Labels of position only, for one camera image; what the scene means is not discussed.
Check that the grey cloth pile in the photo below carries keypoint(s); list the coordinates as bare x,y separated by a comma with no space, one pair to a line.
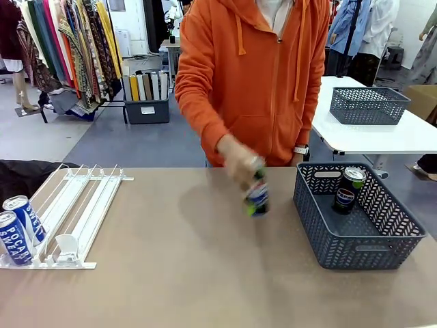
65,102

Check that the white can dispenser rack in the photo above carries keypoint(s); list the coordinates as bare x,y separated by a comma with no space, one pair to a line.
82,218

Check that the white side table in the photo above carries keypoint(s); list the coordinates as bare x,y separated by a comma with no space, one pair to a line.
375,136

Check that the black trouser leg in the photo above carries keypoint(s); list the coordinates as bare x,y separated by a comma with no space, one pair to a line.
428,164

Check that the dark patterned skirt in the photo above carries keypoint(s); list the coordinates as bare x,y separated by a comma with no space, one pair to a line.
367,68

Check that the dark patterned garment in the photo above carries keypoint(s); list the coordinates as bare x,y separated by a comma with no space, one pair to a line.
99,51

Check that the grey storage bin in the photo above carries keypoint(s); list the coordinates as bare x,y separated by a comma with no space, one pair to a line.
147,114

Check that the orange hanging garment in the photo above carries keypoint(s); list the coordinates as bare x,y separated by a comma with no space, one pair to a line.
70,68

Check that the mannequin legs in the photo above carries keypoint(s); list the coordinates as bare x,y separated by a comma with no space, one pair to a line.
20,89

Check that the grey plastic woven basket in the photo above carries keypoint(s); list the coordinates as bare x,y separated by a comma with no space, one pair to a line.
368,109
358,253

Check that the white air purifier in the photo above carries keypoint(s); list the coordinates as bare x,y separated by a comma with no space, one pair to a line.
123,42

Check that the dark Pepsi can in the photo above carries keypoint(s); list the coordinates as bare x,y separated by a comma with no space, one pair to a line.
345,198
257,200

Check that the brown patterned garment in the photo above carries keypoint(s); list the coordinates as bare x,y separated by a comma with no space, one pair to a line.
34,65

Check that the blue shirt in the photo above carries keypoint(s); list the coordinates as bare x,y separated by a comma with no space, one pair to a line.
339,27

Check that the green patterned garment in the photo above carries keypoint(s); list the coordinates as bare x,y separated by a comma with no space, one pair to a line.
78,61

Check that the brown fabric roll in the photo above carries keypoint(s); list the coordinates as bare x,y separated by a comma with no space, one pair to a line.
147,87

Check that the grey trousers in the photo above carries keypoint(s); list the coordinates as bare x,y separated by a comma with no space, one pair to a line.
336,63

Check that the cream fabric roll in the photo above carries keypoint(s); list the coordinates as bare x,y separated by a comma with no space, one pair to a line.
141,89

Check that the maroon garment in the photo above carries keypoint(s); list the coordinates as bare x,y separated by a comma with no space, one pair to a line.
8,30

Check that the person's right hand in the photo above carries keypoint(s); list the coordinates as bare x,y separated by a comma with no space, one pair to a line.
235,157

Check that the person's left hand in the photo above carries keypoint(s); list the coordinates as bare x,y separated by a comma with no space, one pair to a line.
297,160

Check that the yellow fabric roll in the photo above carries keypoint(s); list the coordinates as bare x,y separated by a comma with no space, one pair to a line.
134,90

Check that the white fabric roll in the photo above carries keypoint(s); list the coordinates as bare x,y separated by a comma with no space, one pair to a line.
164,85
127,89
155,85

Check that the cardboard box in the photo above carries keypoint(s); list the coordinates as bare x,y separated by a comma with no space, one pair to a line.
423,99

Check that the pink garment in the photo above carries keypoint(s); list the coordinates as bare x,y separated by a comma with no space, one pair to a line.
51,27

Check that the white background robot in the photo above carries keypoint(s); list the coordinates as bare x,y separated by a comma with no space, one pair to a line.
174,13

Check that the black metal clothes rack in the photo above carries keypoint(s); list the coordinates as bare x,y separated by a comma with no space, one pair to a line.
125,116

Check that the black step stool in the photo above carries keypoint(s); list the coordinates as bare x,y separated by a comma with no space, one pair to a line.
395,56

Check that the black cloth cover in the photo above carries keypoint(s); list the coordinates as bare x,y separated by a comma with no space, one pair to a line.
20,177

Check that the teal garment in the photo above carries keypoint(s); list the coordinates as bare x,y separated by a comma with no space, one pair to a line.
44,34

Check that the yellow garment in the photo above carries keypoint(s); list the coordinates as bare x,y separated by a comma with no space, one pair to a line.
109,34

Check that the white inner shirt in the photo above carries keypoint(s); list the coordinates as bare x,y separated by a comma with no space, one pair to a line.
273,13

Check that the blue Pocari Sweat can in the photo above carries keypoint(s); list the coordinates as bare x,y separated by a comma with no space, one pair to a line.
15,239
32,222

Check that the black bag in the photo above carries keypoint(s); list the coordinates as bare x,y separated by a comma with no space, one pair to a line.
307,157

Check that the person in orange hoodie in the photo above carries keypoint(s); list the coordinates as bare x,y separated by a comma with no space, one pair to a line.
259,85

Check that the white wrist watch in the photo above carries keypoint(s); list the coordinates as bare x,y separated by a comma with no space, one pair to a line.
300,149

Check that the white hanging shirt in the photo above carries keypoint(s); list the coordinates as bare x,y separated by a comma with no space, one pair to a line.
379,27

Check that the black stand pole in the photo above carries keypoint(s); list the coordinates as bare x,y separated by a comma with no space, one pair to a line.
351,34

